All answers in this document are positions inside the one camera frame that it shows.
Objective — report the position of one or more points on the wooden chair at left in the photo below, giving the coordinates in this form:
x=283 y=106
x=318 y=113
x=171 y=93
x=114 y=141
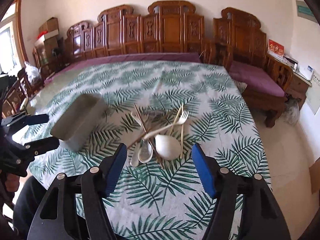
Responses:
x=14 y=93

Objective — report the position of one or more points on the grey rectangular utensil tray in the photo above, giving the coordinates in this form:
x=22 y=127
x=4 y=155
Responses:
x=78 y=121

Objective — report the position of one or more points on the palm leaf print tablecloth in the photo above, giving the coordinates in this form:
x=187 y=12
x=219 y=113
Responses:
x=156 y=200

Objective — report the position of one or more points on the white blue device box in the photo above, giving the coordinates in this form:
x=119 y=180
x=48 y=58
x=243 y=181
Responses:
x=307 y=72

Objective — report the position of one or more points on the white soup spoon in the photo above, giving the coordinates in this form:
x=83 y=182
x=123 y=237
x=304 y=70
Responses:
x=143 y=153

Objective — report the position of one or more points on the red decorated box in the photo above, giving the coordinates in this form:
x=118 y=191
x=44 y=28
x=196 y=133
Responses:
x=275 y=49

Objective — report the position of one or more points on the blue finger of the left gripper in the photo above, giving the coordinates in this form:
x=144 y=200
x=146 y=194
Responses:
x=32 y=149
x=20 y=120

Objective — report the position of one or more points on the light bamboo chopstick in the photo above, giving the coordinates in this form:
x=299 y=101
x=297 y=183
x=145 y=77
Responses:
x=182 y=133
x=175 y=120

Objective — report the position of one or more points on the carved wooden armchair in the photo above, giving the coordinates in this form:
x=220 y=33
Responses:
x=241 y=32

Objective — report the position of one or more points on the wooden side table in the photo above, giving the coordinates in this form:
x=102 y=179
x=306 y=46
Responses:
x=299 y=84

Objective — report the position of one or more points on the stacked cardboard boxes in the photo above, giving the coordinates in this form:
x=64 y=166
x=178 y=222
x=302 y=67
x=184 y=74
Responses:
x=46 y=41

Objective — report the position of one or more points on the clear plastic bag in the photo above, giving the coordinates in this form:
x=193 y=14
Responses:
x=291 y=114

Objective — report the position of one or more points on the purple armchair cushion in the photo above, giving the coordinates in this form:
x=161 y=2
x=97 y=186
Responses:
x=255 y=78

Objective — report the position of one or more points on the carved wooden long bench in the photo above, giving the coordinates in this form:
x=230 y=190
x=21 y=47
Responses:
x=171 y=26

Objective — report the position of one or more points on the white wall panel box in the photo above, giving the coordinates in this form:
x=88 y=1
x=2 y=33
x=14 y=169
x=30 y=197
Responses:
x=313 y=93

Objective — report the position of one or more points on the white plastic fork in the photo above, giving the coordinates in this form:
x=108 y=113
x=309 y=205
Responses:
x=180 y=121

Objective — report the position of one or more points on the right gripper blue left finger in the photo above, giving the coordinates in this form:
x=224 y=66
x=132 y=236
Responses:
x=73 y=208

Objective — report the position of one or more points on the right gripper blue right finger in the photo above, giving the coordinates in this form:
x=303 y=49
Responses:
x=261 y=216

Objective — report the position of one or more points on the large white ladle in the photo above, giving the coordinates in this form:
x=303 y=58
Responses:
x=167 y=147

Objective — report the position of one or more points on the white plastic bag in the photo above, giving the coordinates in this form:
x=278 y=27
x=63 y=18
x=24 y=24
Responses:
x=33 y=73

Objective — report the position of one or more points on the green wall sign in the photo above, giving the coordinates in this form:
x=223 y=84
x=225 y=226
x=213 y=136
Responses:
x=304 y=11

